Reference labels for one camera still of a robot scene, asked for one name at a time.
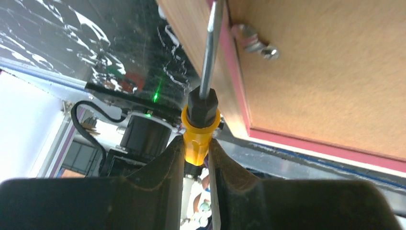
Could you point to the person in background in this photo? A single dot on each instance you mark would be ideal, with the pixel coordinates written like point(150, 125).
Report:
point(202, 207)

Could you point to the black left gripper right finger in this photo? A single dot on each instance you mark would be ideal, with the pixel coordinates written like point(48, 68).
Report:
point(242, 201)

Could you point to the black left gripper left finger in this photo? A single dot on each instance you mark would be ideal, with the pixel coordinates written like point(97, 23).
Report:
point(147, 199)

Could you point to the pink picture frame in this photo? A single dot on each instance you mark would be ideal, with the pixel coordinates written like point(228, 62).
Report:
point(326, 78)

